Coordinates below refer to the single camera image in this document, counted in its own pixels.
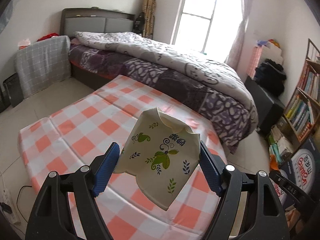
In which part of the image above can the person's right hand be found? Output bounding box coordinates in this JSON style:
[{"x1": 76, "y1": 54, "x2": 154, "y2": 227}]
[{"x1": 285, "y1": 209, "x2": 305, "y2": 233}]

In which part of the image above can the white power strip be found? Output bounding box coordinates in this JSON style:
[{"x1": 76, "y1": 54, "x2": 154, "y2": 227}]
[{"x1": 1, "y1": 188, "x2": 21, "y2": 225}]

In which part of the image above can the grey checkered cushion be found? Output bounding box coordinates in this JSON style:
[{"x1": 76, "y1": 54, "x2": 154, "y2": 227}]
[{"x1": 15, "y1": 35, "x2": 71, "y2": 98}]

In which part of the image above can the white plastic trash bin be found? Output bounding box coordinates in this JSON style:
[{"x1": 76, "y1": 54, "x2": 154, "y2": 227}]
[{"x1": 229, "y1": 192, "x2": 247, "y2": 239}]

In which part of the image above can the black floor heater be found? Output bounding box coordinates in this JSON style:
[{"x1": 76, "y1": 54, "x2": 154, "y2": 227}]
[{"x1": 3, "y1": 73, "x2": 24, "y2": 108}]

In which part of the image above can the green leaf paper cup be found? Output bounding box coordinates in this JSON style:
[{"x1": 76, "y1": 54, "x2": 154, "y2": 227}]
[{"x1": 114, "y1": 108, "x2": 200, "y2": 210}]

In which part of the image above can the plaid folded item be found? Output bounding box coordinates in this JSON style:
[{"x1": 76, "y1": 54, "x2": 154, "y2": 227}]
[{"x1": 142, "y1": 0, "x2": 157, "y2": 38}]

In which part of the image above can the window with white frame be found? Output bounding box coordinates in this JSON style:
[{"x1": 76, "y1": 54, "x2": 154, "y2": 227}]
[{"x1": 172, "y1": 0, "x2": 243, "y2": 62}]

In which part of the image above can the black storage bench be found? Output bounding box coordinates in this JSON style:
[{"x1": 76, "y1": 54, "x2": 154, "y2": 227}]
[{"x1": 245, "y1": 76, "x2": 285, "y2": 137}]

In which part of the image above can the wooden bookshelf with books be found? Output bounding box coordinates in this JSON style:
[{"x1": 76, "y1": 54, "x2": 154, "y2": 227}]
[{"x1": 267, "y1": 39, "x2": 319, "y2": 165}]

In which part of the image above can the lower Ganten water carton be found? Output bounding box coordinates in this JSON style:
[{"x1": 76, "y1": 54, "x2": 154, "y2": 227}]
[{"x1": 271, "y1": 167, "x2": 296, "y2": 211}]

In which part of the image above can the pile of dark clothes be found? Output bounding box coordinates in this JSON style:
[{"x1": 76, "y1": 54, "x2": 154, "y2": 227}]
[{"x1": 253, "y1": 59, "x2": 287, "y2": 98}]

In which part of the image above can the orange white checkered mat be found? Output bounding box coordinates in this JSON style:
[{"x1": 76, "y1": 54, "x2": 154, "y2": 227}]
[{"x1": 18, "y1": 75, "x2": 225, "y2": 239}]

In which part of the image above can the beige curtain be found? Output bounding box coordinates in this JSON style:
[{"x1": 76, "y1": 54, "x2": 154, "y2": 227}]
[{"x1": 225, "y1": 0, "x2": 253, "y2": 70}]

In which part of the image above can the pink white storage cabinet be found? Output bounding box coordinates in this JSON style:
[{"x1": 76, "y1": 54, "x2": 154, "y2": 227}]
[{"x1": 247, "y1": 41, "x2": 284, "y2": 79}]

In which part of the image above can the ganten water carton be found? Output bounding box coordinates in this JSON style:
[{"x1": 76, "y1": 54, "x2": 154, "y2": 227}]
[
  {"x1": 271, "y1": 167, "x2": 296, "y2": 211},
  {"x1": 291, "y1": 137, "x2": 319, "y2": 200}
]

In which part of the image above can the upper Ganten water carton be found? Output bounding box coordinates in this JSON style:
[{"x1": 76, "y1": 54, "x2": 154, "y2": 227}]
[{"x1": 291, "y1": 137, "x2": 319, "y2": 200}]

